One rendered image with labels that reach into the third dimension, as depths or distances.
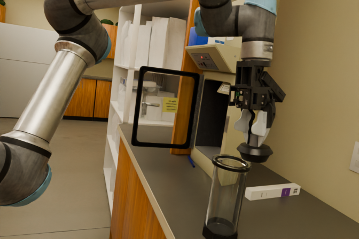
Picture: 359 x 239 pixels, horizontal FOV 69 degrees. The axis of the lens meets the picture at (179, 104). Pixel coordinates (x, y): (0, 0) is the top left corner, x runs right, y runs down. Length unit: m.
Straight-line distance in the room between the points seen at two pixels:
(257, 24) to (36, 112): 0.55
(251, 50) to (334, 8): 0.79
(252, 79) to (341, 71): 0.69
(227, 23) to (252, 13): 0.06
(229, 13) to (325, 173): 0.87
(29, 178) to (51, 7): 0.40
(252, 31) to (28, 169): 0.58
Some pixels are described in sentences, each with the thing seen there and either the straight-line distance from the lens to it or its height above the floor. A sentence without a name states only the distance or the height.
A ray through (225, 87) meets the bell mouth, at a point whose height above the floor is 1.35.
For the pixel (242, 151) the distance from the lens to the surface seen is 0.68.
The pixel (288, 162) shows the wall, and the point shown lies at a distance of 1.45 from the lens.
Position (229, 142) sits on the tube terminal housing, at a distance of 1.10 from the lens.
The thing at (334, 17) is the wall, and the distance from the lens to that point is 1.37.
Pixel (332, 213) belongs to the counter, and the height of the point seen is 0.94.
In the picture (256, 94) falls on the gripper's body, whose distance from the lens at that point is 0.63.
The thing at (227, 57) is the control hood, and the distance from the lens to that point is 1.03.
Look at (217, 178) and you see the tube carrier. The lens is 0.73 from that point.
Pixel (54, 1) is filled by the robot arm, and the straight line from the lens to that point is 0.73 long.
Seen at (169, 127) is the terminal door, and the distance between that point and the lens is 1.32.
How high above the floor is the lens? 1.39
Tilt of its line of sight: 8 degrees down
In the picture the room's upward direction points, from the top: 8 degrees clockwise
